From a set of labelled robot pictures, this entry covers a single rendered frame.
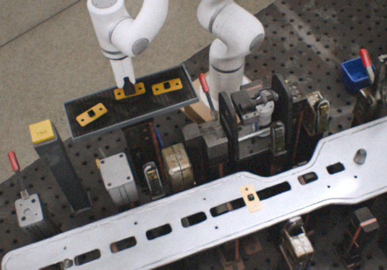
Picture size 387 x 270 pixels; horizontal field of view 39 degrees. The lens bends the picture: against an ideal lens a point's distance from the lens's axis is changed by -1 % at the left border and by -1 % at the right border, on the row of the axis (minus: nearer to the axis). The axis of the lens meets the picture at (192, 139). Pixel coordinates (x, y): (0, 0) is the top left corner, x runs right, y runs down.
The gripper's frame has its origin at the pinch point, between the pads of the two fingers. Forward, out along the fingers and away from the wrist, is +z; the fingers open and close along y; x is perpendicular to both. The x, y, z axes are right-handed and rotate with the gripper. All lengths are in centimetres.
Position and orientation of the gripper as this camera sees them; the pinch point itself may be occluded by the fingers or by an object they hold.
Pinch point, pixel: (128, 85)
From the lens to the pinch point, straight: 150.3
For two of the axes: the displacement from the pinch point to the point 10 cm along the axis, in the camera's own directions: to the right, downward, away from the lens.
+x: 9.6, -2.6, 0.8
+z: 0.7, 5.4, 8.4
